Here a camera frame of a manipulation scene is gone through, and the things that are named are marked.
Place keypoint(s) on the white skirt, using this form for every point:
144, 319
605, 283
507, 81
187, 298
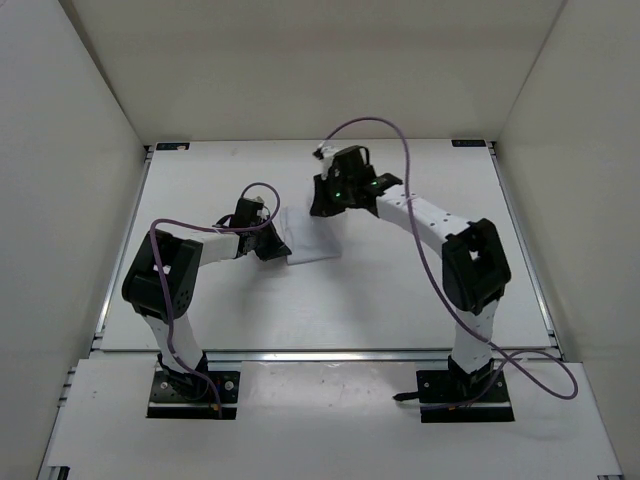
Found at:
310, 239

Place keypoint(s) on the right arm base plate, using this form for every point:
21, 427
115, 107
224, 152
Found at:
440, 401

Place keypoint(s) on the left blue corner label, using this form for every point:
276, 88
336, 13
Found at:
172, 146

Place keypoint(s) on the right blue corner label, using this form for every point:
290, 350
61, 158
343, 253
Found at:
468, 143

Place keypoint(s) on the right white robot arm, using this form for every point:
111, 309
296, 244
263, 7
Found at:
474, 267

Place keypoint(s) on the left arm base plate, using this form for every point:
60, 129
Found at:
170, 398

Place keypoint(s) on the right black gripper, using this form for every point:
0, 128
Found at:
322, 206

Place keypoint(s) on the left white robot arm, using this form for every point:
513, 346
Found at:
160, 285

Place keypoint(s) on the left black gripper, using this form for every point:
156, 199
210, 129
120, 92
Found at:
276, 248

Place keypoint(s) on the blue corner label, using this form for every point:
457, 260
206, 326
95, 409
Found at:
468, 143
172, 146

